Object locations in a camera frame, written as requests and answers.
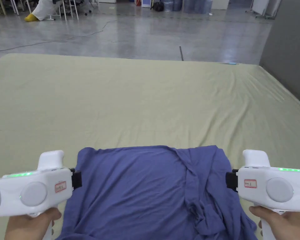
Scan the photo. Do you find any person's left hand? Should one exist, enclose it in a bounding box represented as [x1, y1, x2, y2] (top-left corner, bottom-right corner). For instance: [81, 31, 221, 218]
[4, 207, 63, 240]

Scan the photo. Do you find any person's right hand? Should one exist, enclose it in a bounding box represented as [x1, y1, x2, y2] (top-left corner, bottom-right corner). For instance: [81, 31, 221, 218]
[249, 205, 300, 240]

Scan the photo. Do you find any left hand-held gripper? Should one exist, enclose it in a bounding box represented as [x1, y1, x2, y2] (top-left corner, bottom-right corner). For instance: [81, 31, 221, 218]
[0, 150, 83, 240]

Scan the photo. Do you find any grey floor cable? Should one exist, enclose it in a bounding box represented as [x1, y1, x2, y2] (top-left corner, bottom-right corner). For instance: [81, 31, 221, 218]
[0, 20, 120, 54]

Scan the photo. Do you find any bed with pale green sheet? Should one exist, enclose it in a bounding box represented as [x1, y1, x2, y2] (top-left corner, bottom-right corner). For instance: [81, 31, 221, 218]
[0, 53, 300, 240]

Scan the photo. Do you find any dark blue shirt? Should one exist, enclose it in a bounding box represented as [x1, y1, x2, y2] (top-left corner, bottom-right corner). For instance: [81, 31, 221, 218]
[53, 145, 258, 240]

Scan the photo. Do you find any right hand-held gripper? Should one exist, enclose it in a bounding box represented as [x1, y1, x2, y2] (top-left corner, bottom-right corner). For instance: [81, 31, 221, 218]
[225, 149, 300, 240]

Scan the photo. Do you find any white wheeled board stand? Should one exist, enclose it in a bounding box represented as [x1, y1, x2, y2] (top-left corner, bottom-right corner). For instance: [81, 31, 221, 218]
[245, 0, 282, 20]

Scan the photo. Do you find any group of blue water bottles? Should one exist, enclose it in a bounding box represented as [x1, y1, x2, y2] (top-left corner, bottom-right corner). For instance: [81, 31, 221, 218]
[162, 0, 214, 13]

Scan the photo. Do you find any white folding chair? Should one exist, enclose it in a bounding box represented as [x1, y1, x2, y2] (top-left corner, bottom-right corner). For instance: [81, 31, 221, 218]
[47, 0, 93, 21]

